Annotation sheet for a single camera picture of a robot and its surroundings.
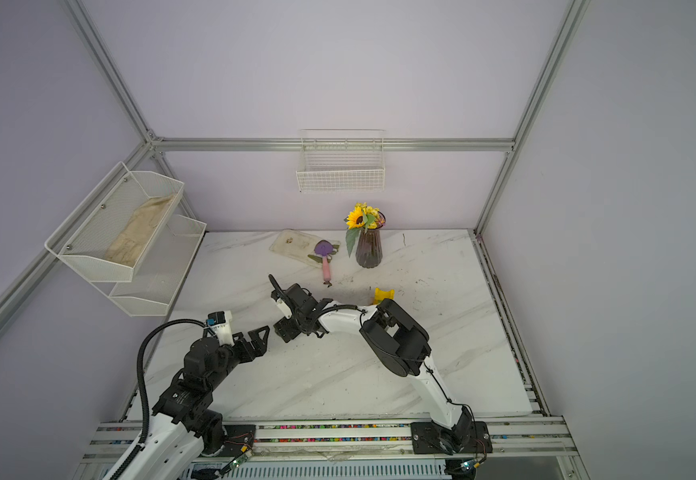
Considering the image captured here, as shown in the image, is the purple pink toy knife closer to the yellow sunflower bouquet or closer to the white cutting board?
the white cutting board

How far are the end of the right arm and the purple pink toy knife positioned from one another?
25 centimetres

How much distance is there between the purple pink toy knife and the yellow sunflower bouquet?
19 cm

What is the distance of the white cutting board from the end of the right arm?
0.98 ft

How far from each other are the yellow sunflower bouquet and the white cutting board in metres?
0.22

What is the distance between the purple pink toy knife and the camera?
1082mm

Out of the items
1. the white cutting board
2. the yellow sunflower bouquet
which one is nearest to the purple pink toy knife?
the white cutting board

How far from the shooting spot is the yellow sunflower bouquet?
903 mm

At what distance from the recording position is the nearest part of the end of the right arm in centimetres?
72

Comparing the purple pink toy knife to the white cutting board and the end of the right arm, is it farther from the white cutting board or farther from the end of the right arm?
the end of the right arm

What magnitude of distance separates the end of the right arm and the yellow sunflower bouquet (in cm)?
25

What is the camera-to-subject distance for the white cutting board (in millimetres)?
1134
